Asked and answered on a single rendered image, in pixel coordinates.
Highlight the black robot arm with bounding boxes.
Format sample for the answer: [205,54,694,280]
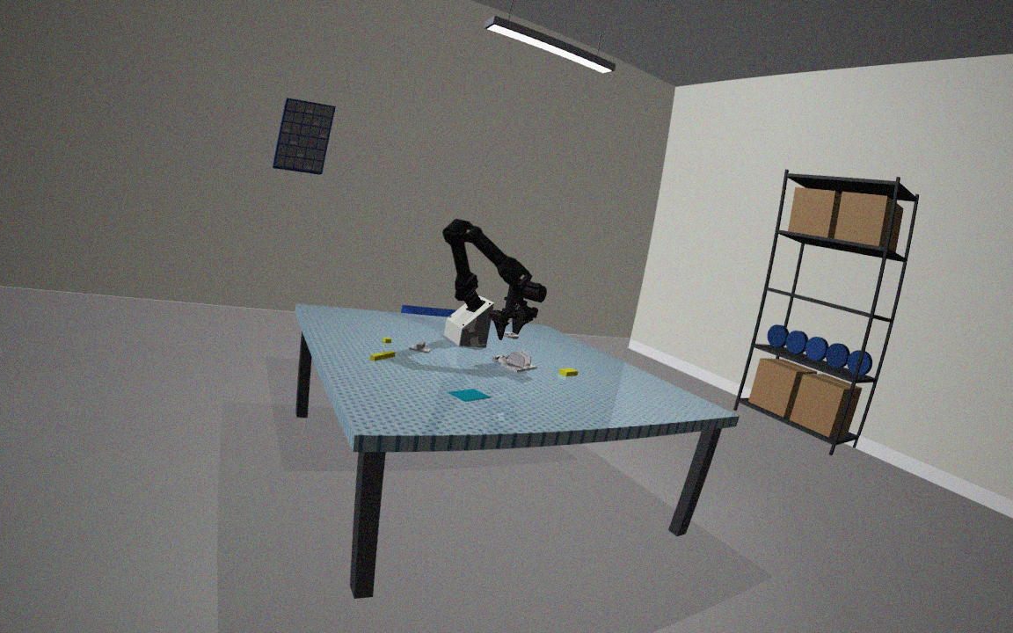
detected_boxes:
[442,219,547,322]

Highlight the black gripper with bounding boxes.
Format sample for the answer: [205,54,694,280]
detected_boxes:
[489,295,529,340]

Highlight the teal flat rectangular plate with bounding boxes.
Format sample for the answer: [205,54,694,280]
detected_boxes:
[448,389,490,402]

